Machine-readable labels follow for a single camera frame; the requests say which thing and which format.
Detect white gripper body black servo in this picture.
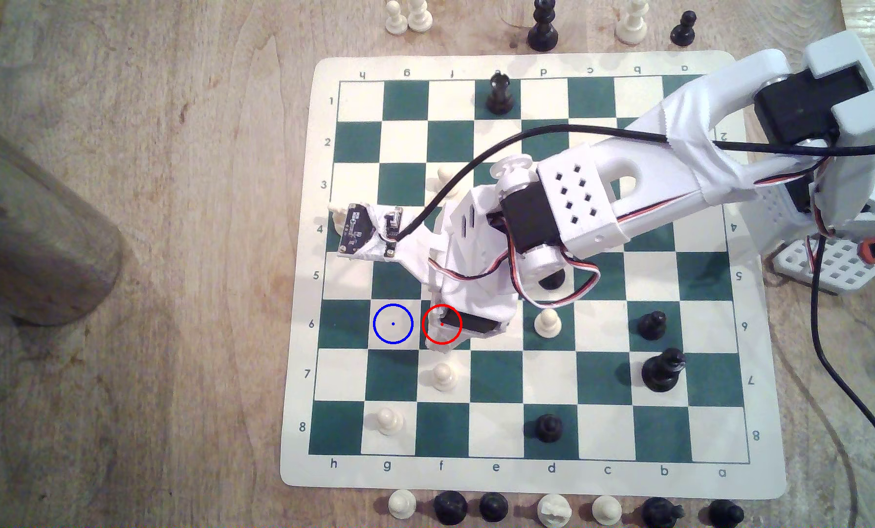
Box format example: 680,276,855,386
426,187,528,343

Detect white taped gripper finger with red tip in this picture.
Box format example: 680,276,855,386
424,304,460,354

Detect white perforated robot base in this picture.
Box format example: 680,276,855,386
771,220,875,295

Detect green white chess mat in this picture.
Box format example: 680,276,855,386
280,50,788,501

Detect black chess rook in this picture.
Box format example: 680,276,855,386
434,491,469,526

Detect black chess bishop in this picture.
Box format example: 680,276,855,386
485,71,515,116

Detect black chess king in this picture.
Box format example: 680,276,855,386
640,348,686,393

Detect white chess knight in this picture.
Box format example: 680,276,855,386
537,493,573,528

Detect black chess queen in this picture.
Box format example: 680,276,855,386
527,0,560,52

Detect black chess knight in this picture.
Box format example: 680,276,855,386
642,497,684,528

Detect red white black servo wires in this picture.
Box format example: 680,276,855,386
430,248,602,306

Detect small camera board white bracket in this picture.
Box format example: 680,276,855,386
337,201,444,271

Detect black camera cable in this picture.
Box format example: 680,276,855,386
394,125,875,528

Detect brown wooden post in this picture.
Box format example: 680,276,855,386
0,110,125,327

